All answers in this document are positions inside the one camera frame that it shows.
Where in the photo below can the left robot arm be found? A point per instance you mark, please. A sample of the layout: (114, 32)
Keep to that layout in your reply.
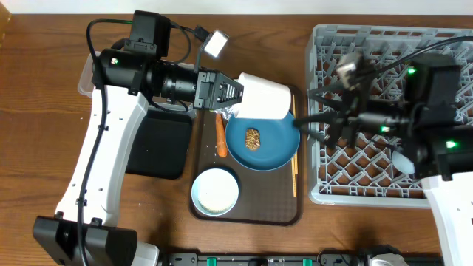
(127, 78)

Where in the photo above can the grey dishwasher rack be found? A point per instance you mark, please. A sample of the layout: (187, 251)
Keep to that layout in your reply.
(363, 175)

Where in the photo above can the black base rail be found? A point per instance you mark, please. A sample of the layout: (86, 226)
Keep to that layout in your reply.
(194, 259)

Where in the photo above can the wooden chopsticks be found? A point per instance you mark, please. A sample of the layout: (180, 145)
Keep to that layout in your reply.
(294, 158)

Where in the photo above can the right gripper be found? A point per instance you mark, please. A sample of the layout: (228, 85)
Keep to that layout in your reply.
(350, 105)

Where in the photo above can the clear plastic bin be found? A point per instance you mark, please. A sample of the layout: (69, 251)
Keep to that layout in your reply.
(86, 87)

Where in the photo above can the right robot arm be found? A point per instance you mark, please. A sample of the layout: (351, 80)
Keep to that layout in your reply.
(438, 146)

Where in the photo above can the crumpled snack wrapper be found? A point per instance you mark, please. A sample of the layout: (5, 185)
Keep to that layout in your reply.
(228, 111)

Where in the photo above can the dark blue plate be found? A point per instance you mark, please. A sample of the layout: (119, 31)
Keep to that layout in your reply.
(279, 141)

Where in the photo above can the black plastic tray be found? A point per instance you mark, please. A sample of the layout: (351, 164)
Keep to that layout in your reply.
(160, 146)

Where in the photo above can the brown serving tray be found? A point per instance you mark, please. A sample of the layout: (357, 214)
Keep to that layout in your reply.
(265, 197)

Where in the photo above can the pink cup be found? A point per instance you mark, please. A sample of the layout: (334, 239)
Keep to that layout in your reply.
(262, 99)

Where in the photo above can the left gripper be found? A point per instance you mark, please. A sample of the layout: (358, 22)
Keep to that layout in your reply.
(202, 94)

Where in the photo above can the light blue rice bowl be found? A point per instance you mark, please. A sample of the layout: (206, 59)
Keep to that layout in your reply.
(215, 192)

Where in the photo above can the brown food piece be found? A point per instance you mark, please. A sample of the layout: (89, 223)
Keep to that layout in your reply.
(252, 139)

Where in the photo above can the orange carrot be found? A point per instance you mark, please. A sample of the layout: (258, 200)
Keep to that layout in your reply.
(220, 132)

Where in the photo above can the light blue cup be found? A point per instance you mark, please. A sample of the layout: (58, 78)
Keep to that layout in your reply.
(402, 163)

